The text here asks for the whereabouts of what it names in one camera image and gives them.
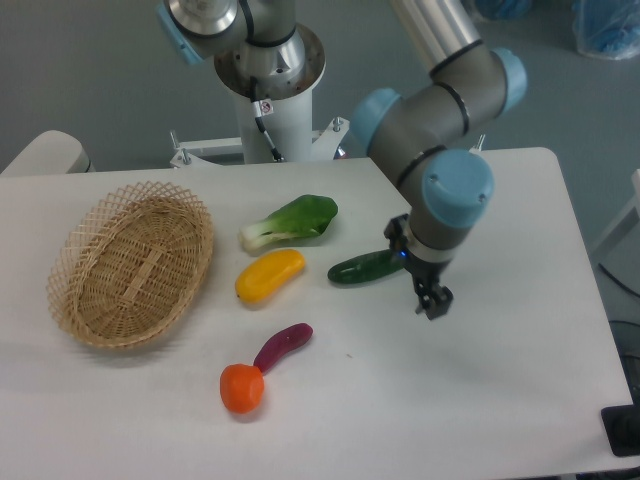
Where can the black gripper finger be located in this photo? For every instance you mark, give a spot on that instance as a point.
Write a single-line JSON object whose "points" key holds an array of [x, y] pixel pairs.
{"points": [[395, 232], [434, 299]]}

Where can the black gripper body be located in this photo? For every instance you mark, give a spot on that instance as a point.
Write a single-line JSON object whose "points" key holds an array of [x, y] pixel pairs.
{"points": [[425, 264]]}

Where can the dark green cucumber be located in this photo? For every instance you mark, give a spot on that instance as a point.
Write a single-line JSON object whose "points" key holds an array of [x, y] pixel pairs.
{"points": [[365, 268]]}

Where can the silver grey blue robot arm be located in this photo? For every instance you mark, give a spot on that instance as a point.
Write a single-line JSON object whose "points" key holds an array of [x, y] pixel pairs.
{"points": [[447, 191]]}

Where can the green bok choy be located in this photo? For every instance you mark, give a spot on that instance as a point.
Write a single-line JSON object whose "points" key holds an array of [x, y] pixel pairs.
{"points": [[307, 216]]}

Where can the yellow mango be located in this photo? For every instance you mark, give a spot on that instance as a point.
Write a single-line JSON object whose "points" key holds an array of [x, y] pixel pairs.
{"points": [[266, 275]]}

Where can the purple sweet potato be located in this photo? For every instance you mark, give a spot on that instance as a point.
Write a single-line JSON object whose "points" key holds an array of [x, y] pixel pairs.
{"points": [[281, 344]]}

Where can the white furniture at right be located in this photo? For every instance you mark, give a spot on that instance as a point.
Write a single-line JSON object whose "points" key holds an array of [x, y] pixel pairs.
{"points": [[620, 226]]}

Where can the orange tangerine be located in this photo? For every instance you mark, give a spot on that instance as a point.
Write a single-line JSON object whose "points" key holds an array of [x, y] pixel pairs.
{"points": [[241, 388]]}

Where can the black device at edge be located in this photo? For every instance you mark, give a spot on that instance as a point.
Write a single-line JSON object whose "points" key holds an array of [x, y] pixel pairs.
{"points": [[621, 424]]}

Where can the blue plastic bag middle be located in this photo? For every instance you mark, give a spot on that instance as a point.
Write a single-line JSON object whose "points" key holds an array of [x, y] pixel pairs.
{"points": [[498, 10]]}

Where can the blue plastic bag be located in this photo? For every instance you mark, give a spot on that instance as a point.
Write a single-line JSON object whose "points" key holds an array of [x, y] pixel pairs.
{"points": [[607, 30], [498, 10]]}

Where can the woven wicker basket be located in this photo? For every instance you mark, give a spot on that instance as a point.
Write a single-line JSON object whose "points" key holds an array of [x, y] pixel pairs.
{"points": [[132, 267]]}

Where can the blue plastic bag right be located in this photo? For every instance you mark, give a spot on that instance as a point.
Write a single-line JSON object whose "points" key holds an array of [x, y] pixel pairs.
{"points": [[607, 30]]}

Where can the white chair back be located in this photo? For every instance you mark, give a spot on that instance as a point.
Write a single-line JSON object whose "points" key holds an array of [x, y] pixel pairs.
{"points": [[50, 153]]}

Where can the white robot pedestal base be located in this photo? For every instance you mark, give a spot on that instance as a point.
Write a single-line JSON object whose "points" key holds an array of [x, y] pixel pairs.
{"points": [[272, 83]]}

